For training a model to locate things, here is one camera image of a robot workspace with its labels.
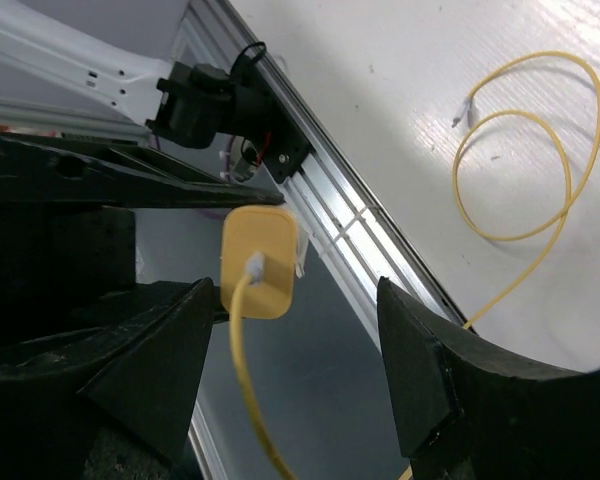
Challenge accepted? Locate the aluminium front rail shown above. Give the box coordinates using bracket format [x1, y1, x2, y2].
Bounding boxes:
[184, 1, 455, 479]

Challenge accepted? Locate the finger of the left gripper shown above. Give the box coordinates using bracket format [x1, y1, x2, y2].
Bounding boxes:
[0, 207, 136, 347]
[0, 133, 284, 209]

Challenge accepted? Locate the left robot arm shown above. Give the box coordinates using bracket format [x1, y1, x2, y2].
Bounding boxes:
[0, 1, 282, 348]

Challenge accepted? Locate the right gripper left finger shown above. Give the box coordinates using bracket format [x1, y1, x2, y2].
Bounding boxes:
[0, 279, 214, 479]

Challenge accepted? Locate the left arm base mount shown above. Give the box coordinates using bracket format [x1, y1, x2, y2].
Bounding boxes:
[229, 124, 314, 185]

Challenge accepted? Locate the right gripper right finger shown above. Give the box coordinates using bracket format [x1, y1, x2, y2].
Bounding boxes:
[377, 278, 600, 479]

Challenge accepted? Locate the yellow plug adapter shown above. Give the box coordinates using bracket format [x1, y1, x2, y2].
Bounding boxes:
[220, 205, 298, 320]

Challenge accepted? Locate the yellow charging cable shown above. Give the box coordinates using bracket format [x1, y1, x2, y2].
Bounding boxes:
[229, 49, 600, 480]

